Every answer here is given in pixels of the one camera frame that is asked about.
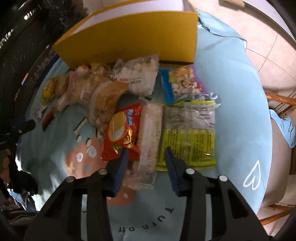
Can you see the yellow cardboard box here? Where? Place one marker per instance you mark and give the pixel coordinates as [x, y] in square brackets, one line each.
[130, 30]

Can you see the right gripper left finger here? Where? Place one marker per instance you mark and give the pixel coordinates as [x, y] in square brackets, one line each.
[60, 216]

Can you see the clear white ball snack bag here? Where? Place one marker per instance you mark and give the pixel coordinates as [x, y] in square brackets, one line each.
[140, 74]

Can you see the kraft nut snack bag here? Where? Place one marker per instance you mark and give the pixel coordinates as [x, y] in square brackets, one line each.
[103, 103]

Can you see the blue purple marshmallow packet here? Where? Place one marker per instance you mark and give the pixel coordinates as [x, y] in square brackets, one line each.
[182, 82]

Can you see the clear rice cracker packet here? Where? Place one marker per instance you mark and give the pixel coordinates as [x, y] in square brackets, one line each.
[144, 171]

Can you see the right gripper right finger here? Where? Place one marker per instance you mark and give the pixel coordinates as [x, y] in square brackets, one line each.
[212, 203]

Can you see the red snack bar packet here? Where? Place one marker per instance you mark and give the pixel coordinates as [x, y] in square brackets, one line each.
[48, 119]

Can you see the yellow green noodle packet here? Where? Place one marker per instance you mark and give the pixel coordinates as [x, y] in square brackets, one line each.
[188, 128]

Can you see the light blue printed cloth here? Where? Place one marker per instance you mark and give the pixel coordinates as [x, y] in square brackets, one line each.
[243, 142]

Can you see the yellow cake snack packet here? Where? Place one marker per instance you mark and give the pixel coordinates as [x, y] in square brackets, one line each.
[48, 93]

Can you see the brown peanut snack bag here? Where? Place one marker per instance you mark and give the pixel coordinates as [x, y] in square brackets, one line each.
[80, 89]

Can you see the red chip packet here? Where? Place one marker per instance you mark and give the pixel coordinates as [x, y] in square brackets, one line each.
[122, 133]

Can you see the dark carved wooden furniture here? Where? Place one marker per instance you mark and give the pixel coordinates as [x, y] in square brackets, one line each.
[27, 28]

